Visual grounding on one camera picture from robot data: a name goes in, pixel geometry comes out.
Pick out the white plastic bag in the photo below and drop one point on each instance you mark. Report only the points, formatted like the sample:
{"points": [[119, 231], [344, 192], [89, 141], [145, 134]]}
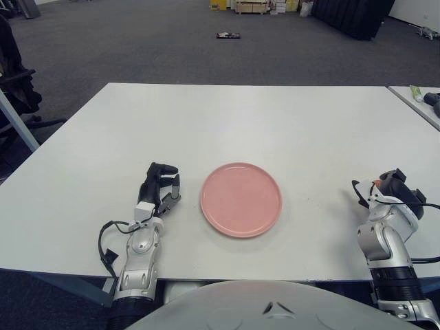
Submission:
{"points": [[306, 9]]}

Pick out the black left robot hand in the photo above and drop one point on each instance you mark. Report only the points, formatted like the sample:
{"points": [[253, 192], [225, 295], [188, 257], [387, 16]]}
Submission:
{"points": [[151, 189]]}

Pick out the small black floor tray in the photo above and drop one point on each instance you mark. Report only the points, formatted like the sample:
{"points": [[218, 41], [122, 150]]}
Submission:
{"points": [[228, 35]]}

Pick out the black office chair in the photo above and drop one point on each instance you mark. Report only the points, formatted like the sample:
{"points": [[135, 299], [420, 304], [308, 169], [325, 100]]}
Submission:
{"points": [[17, 89]]}

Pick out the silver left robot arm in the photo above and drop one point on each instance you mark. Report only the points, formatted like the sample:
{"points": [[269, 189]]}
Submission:
{"points": [[141, 247]]}

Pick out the grey neighbouring table leg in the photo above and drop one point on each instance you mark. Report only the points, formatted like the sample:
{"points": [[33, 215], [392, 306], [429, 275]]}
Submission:
{"points": [[20, 123]]}

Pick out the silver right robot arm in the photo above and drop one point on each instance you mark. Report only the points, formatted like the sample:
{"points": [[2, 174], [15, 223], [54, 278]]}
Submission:
{"points": [[378, 240]]}

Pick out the yellow cardboard box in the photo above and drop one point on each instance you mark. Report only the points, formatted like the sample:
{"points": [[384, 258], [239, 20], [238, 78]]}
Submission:
{"points": [[218, 5]]}

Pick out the green white tube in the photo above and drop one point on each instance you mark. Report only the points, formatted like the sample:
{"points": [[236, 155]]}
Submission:
{"points": [[416, 93]]}

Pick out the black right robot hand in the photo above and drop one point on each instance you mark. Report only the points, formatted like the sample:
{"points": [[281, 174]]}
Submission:
{"points": [[398, 189]]}

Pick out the pink round plate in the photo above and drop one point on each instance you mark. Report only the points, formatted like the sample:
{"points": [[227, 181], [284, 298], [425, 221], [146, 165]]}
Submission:
{"points": [[240, 203]]}

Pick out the grey quadruped robot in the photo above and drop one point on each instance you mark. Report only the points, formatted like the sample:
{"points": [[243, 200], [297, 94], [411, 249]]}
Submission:
{"points": [[428, 32]]}

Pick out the stack of white boxes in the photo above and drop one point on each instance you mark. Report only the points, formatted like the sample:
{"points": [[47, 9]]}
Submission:
{"points": [[285, 6]]}

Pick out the black handheld controller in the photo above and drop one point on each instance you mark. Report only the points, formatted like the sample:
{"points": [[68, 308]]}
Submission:
{"points": [[437, 110], [432, 97]]}

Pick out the grey robot torso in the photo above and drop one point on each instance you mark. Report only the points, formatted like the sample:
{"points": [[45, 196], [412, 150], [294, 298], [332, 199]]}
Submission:
{"points": [[223, 309]]}

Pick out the grey bin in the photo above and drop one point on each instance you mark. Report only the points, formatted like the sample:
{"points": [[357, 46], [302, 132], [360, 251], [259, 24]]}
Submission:
{"points": [[31, 8]]}

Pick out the black curtain partition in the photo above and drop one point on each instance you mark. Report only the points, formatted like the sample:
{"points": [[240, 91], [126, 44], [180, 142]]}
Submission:
{"points": [[354, 17]]}

